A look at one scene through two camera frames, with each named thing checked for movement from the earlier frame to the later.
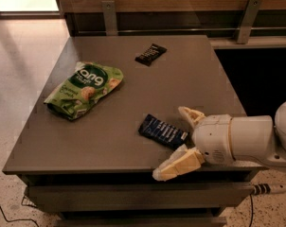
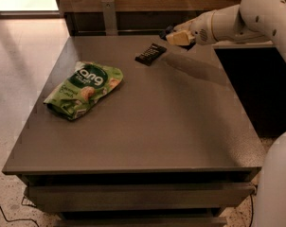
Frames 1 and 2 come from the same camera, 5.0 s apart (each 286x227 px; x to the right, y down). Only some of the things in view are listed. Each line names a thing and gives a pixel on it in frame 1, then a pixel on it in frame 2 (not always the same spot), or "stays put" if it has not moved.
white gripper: x=213 y=136 → x=201 y=30
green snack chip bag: x=87 y=82 stays put
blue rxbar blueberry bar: x=164 y=132 → x=169 y=29
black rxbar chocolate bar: x=151 y=54 stays put
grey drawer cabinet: x=108 y=116 stays put
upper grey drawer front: x=138 y=196 stays put
